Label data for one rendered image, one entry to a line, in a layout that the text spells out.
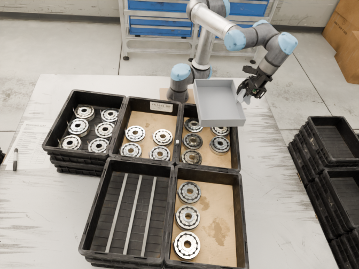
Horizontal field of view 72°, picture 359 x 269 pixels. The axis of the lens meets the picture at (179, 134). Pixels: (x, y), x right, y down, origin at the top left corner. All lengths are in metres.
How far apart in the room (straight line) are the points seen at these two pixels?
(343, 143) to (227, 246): 1.40
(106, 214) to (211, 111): 0.65
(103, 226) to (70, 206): 0.27
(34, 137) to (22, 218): 0.47
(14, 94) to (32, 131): 1.46
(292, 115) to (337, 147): 0.93
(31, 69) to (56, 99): 1.59
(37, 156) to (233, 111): 1.05
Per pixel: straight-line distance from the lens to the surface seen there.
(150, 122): 1.37
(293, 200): 1.46
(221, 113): 1.17
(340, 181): 2.14
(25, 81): 3.20
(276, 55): 1.05
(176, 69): 1.54
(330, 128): 2.27
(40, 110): 1.74
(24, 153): 1.56
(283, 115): 2.93
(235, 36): 0.99
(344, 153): 2.17
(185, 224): 1.07
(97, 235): 1.10
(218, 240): 1.10
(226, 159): 1.28
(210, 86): 1.30
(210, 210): 1.14
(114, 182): 1.18
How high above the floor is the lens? 1.86
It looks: 51 degrees down
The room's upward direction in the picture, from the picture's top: 8 degrees clockwise
